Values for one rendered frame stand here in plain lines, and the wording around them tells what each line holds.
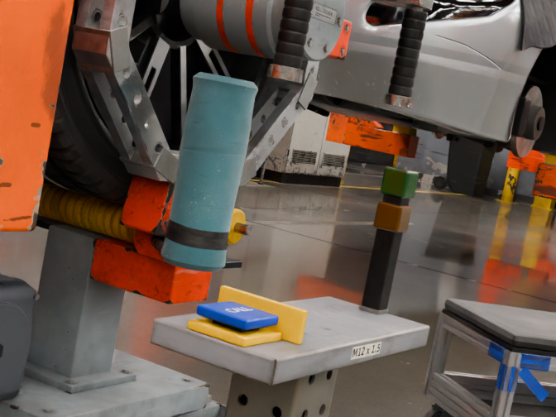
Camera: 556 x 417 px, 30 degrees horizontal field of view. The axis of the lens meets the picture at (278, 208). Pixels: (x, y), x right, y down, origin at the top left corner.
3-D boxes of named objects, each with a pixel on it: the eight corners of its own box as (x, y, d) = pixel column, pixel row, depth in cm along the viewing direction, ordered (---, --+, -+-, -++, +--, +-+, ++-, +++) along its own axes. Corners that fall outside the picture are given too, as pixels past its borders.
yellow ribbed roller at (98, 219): (39, 211, 177) (45, 178, 176) (175, 251, 162) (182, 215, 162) (14, 211, 172) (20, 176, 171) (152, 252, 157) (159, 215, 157)
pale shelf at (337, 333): (324, 314, 156) (328, 294, 156) (427, 346, 148) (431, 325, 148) (147, 342, 120) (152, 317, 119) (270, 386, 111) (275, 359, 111)
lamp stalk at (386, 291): (368, 307, 153) (396, 170, 151) (387, 313, 151) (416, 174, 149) (358, 309, 150) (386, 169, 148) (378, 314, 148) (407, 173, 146)
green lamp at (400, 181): (390, 194, 152) (395, 167, 151) (414, 199, 150) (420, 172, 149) (378, 193, 148) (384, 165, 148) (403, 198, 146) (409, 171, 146)
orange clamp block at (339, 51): (284, 48, 180) (309, 55, 188) (323, 54, 177) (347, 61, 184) (291, 7, 180) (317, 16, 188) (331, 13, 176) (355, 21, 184)
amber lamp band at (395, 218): (383, 227, 152) (388, 200, 152) (408, 233, 150) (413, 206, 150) (371, 227, 149) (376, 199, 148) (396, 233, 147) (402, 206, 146)
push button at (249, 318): (227, 318, 124) (230, 299, 123) (276, 333, 120) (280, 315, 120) (193, 323, 118) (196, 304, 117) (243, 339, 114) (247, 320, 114)
